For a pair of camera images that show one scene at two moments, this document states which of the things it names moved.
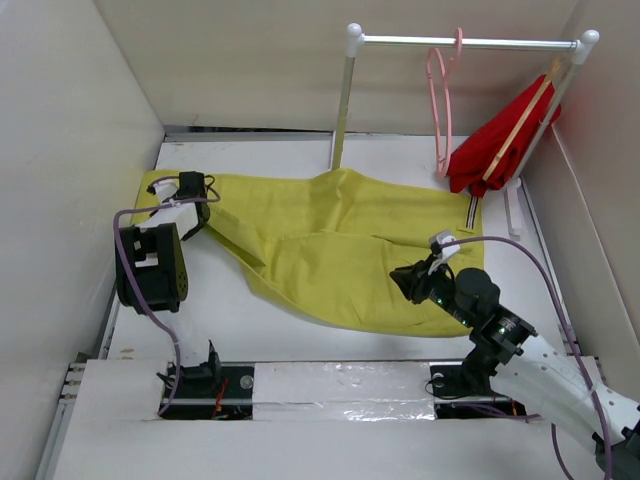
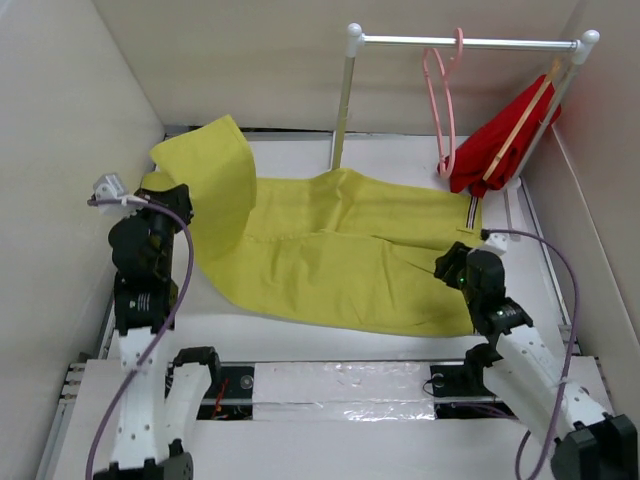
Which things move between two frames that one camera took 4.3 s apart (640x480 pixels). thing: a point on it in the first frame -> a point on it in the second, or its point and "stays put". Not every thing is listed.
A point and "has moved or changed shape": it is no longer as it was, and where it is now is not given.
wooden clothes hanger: (532, 107) stays put
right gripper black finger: (413, 281) -> (452, 267)
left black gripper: (185, 237) -> (176, 198)
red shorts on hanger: (490, 154) stays put
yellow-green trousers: (327, 242) has moved or changed shape
